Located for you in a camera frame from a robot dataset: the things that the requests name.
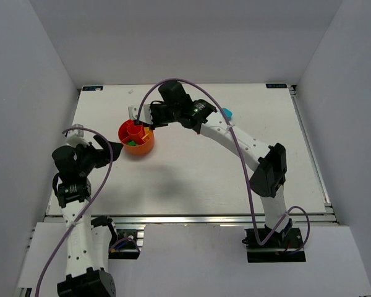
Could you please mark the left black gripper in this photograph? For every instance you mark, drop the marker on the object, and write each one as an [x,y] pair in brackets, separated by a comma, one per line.
[96,153]

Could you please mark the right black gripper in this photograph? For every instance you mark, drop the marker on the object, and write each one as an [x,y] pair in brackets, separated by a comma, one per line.
[154,115]

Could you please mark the long yellow lego plate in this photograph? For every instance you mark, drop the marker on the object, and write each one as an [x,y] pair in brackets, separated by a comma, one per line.
[147,130]

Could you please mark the cyan rounded lego brick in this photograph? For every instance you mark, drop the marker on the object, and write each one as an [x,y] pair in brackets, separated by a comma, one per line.
[227,113]

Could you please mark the red rounded lego brick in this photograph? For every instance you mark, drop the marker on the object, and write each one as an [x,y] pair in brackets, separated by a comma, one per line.
[122,132]

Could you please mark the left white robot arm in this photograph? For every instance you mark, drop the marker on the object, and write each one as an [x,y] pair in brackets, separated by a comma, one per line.
[89,238]

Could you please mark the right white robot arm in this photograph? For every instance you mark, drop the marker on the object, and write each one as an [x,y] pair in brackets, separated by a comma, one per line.
[264,165]

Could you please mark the orange round divided container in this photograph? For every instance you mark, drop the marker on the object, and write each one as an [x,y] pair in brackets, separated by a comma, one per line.
[136,133]

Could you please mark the left blue corner label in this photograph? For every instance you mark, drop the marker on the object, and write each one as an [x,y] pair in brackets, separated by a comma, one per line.
[96,88]

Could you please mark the blue corner label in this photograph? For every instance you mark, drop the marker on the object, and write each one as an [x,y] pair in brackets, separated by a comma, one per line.
[275,86]
[96,88]

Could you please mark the right blue corner label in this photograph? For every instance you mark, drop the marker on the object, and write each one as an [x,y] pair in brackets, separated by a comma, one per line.
[275,86]

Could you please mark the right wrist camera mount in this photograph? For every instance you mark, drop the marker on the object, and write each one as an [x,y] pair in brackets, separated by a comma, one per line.
[141,113]

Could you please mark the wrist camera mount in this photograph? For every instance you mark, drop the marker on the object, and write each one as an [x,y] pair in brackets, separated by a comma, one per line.
[75,136]
[141,113]

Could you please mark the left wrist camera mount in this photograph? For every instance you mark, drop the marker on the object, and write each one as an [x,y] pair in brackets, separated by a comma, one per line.
[75,136]

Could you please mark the aluminium table front rail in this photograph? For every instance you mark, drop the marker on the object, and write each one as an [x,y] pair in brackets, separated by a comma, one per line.
[319,219]

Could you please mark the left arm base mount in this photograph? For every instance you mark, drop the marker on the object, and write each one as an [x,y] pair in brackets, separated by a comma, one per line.
[129,241]

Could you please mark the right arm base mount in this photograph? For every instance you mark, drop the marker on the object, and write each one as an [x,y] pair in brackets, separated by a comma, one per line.
[274,250]

